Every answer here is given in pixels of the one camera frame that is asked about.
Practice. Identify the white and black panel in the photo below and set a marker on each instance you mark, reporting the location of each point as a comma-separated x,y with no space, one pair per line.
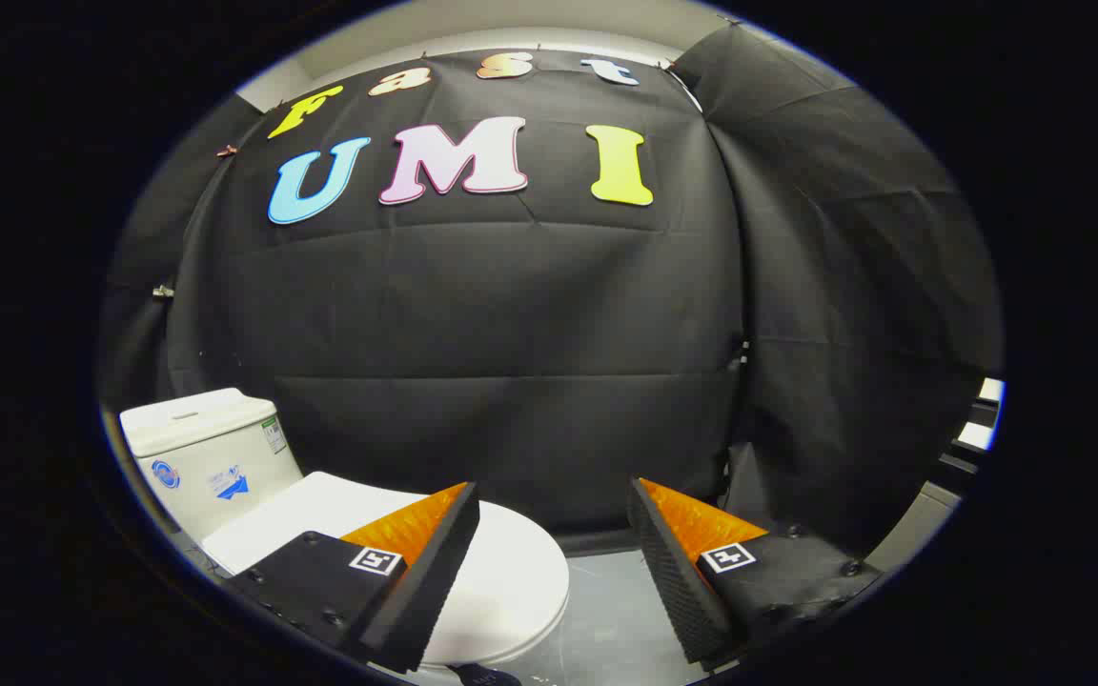
983,419

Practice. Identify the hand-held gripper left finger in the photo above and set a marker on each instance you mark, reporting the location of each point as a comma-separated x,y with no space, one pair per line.
435,581

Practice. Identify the white toilet lid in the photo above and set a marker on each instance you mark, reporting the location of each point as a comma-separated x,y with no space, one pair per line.
511,572

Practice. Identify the white ceramic toilet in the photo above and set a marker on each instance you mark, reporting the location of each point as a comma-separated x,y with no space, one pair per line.
215,448

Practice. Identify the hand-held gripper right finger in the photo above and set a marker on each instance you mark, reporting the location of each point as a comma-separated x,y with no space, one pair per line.
673,581

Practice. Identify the black backdrop cloth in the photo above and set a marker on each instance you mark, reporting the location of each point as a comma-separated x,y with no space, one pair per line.
511,314

